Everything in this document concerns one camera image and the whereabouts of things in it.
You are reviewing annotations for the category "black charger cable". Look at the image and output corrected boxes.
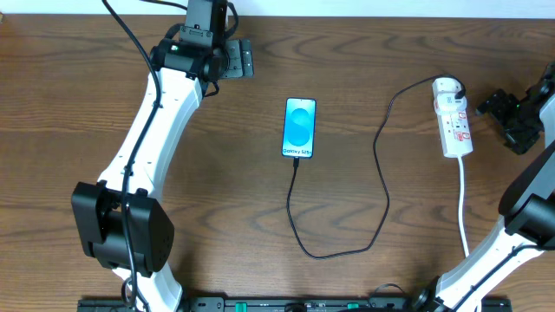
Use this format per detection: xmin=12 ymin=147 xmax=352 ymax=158
xmin=285 ymin=73 xmax=467 ymax=261

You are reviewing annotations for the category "blue Galaxy smartphone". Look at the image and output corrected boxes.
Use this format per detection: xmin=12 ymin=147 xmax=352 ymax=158
xmin=281 ymin=97 xmax=317 ymax=159

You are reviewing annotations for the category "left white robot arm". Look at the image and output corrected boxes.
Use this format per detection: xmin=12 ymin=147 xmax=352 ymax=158
xmin=71 ymin=0 xmax=254 ymax=311

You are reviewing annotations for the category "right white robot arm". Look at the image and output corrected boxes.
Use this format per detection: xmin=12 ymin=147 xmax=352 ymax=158
xmin=411 ymin=63 xmax=554 ymax=311

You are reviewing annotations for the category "white power strip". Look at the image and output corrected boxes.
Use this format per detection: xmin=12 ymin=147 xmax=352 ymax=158
xmin=432 ymin=77 xmax=473 ymax=159

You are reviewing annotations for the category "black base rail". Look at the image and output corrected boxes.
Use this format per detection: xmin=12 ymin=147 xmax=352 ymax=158
xmin=76 ymin=295 xmax=513 ymax=312

